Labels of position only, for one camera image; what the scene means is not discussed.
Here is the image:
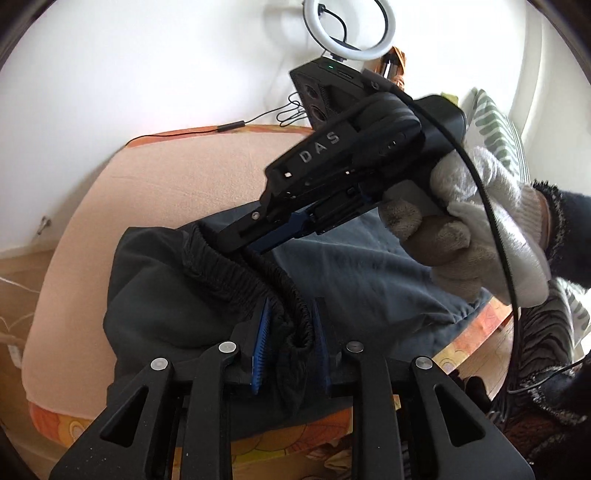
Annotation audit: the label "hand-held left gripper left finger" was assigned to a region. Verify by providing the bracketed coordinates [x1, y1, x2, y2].
[48, 298, 273, 480]

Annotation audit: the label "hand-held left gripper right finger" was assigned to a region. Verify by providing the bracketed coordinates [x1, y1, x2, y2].
[313, 298, 536, 480]

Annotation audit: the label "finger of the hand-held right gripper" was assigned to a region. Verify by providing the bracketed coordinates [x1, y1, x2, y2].
[247, 212, 321, 256]
[216, 205, 296, 254]

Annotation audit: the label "dark grey pants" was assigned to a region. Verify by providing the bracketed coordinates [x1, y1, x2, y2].
[102, 210, 492, 437]

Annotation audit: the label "person's right forearm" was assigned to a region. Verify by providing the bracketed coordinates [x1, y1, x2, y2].
[531, 180, 591, 291]

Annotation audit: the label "person's right hand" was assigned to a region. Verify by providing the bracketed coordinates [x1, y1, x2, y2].
[379, 145, 552, 308]

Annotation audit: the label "green white striped pillow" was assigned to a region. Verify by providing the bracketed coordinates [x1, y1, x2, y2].
[464, 89, 591, 335]

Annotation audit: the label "orange floral bed sheet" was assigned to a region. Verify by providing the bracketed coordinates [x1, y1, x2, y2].
[28, 122, 513, 480]

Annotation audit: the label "person's striped trouser leg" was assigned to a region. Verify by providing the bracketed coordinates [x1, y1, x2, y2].
[489, 300, 578, 416]

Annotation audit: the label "person's dark sweater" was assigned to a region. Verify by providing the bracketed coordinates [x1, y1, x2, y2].
[462, 364, 591, 480]

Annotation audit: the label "white ring light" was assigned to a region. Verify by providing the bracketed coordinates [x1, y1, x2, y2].
[302, 0, 393, 61]

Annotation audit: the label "black ring light cable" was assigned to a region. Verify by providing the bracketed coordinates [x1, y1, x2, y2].
[127, 90, 310, 148]

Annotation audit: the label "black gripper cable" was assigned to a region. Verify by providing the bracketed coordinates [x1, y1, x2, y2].
[362, 69, 591, 395]

